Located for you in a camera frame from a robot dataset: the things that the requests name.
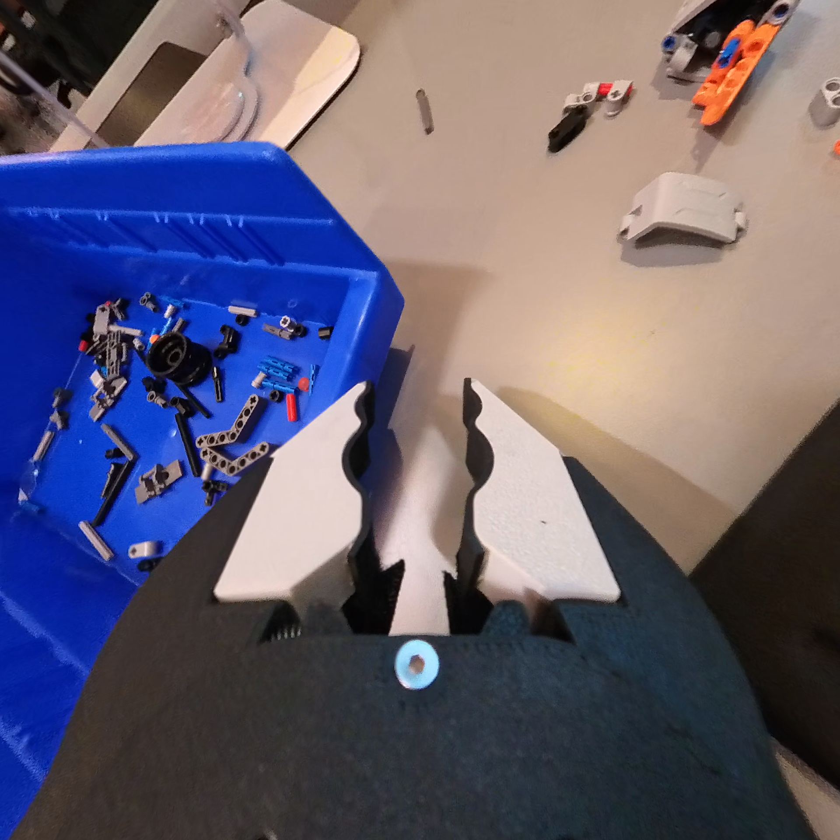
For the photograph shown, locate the blue bin with white tag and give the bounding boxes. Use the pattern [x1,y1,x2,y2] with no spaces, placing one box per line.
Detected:
[0,141,406,840]

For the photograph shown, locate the small grey toy connector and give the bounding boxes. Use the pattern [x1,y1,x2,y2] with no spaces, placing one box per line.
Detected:
[808,77,840,127]

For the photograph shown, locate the orange toy bracket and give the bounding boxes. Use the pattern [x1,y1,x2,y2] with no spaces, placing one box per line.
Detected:
[692,20,777,127]

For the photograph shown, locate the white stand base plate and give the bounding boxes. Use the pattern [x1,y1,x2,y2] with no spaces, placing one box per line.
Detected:
[49,0,362,151]

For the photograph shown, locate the grey curved toy panel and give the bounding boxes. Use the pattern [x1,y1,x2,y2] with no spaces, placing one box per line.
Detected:
[617,172,749,245]

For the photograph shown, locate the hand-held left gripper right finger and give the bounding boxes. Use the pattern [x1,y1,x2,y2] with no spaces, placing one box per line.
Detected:
[457,377,622,623]

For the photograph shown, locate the white toy connector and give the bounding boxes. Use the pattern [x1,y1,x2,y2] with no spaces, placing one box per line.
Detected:
[563,79,635,119]

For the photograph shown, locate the grey toy motor block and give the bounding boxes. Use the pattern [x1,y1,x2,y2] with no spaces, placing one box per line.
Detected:
[659,0,803,84]

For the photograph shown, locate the pile of small toy parts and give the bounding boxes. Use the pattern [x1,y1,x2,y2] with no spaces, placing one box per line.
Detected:
[20,292,336,572]

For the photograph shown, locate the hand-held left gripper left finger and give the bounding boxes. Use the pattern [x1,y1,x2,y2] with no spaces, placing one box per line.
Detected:
[214,381,376,624]

